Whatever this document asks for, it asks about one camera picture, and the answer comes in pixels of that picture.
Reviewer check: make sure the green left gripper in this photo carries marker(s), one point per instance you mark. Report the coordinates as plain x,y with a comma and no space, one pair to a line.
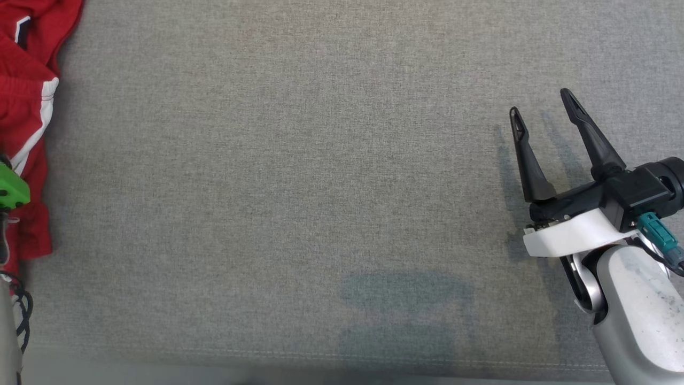
12,188

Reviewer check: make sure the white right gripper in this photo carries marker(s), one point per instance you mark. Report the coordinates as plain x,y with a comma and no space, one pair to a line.
572,235

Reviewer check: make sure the red shorts with white stripe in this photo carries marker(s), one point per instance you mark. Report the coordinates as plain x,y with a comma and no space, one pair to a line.
21,112

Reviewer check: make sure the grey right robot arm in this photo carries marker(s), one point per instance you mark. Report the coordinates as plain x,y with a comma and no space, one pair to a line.
641,315

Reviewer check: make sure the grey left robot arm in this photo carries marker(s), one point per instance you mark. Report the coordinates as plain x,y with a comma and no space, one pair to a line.
5,331

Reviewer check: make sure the grey fabric sofa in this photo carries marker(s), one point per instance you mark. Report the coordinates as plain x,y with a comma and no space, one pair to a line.
320,187

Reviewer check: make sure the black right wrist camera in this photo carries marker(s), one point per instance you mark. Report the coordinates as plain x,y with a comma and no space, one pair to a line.
638,190

